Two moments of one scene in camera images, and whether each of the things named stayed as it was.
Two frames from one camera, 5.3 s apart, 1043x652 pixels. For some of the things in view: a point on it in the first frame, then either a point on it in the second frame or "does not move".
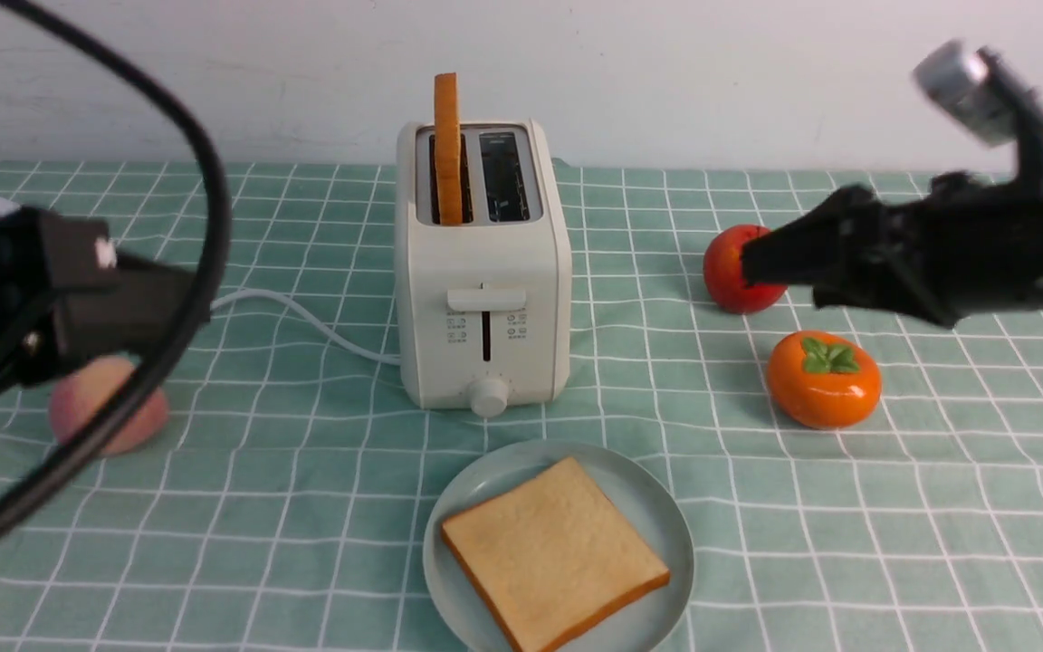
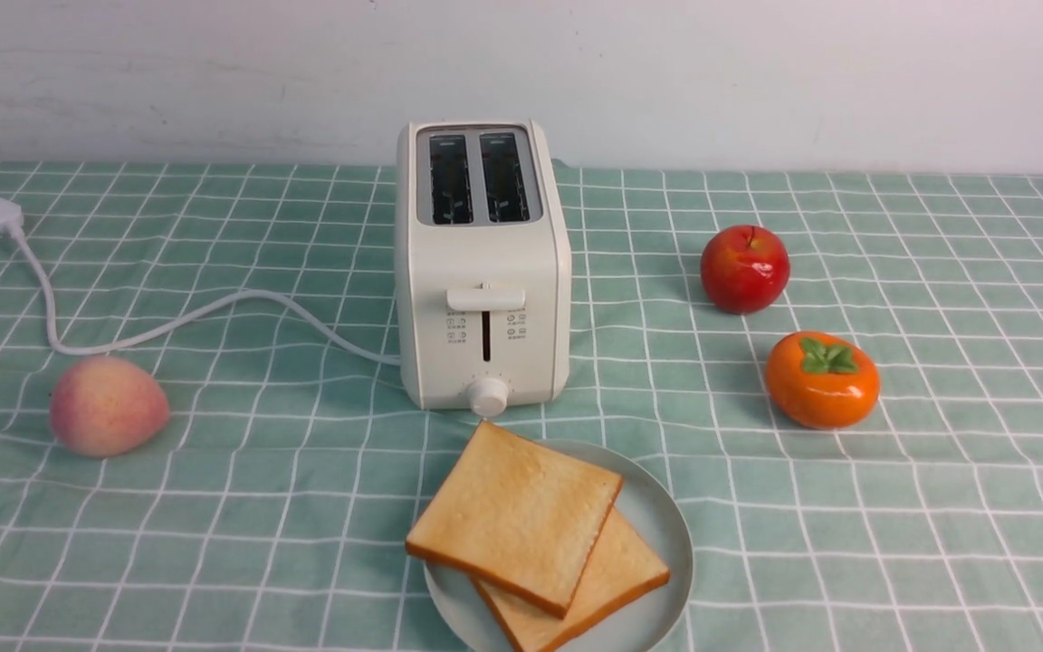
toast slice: [447, 162] -> [518, 516]
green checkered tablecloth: [845, 478] does not move
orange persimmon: [823, 380] does not move
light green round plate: [486, 471] does not move
